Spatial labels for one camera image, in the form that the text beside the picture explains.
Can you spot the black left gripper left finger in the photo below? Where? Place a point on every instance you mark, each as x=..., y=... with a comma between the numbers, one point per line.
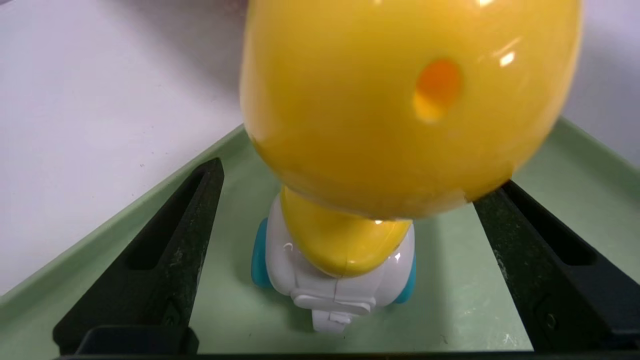
x=155, y=280

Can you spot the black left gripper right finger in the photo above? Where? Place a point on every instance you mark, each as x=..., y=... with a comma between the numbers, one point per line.
x=565, y=280

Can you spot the yellow duck scooter toy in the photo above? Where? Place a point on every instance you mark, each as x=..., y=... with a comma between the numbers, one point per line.
x=375, y=125

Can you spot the light green plastic tray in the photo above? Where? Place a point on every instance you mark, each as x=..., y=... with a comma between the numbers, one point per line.
x=450, y=290

